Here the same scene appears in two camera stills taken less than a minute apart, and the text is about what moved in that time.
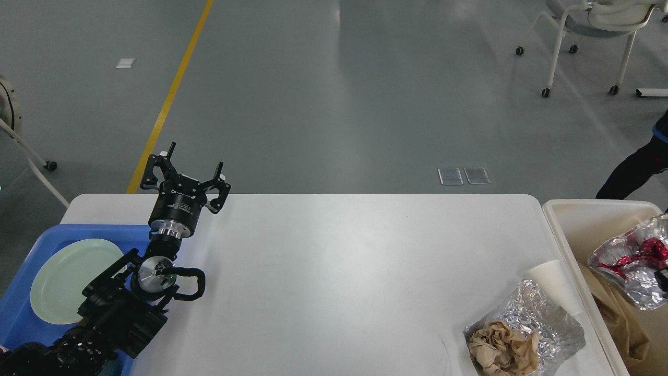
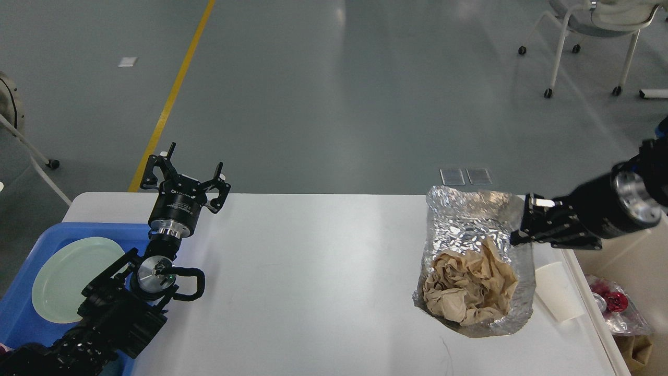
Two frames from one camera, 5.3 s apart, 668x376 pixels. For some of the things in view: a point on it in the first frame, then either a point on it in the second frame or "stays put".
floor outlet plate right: x=476 y=175 stays put
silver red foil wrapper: x=628 y=262 -> x=620 y=313
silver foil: x=558 y=331 -> x=473 y=282
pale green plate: x=56 y=292 stays put
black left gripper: x=176 y=211 stays put
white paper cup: x=553 y=278 stays put
